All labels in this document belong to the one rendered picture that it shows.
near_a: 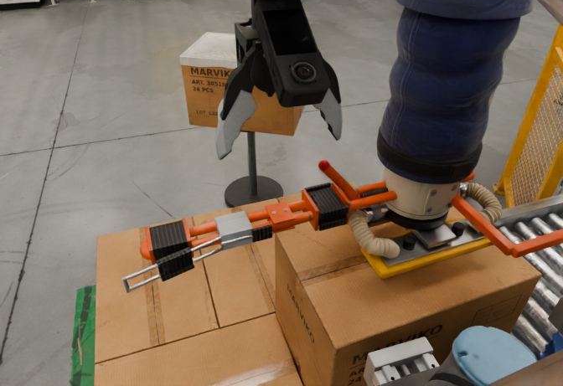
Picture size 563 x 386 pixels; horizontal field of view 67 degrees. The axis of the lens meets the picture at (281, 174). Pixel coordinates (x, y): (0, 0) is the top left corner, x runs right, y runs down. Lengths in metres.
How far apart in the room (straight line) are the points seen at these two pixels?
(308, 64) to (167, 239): 0.58
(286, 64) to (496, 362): 0.48
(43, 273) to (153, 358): 1.33
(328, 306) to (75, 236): 2.04
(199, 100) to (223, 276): 1.07
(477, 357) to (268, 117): 1.81
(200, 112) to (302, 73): 2.03
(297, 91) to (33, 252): 2.58
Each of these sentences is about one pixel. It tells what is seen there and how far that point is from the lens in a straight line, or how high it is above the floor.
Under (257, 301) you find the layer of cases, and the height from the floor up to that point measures 0.54.
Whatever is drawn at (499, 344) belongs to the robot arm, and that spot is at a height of 1.26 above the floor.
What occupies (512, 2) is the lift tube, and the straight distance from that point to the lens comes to 0.83.
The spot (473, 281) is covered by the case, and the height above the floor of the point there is 0.94.
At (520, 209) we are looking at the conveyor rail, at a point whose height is 0.59.
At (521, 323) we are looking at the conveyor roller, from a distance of 1.73.
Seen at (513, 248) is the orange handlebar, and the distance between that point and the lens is 0.97.
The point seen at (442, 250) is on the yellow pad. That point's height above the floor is 1.07.
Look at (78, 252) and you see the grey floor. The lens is 2.75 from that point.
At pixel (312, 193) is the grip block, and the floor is 1.19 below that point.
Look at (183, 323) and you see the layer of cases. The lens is 1.56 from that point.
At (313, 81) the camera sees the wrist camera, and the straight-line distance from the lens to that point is 0.38.
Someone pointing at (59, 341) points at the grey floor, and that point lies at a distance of 2.37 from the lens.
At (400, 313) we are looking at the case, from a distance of 1.09.
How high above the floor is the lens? 1.80
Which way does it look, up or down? 36 degrees down
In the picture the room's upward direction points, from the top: straight up
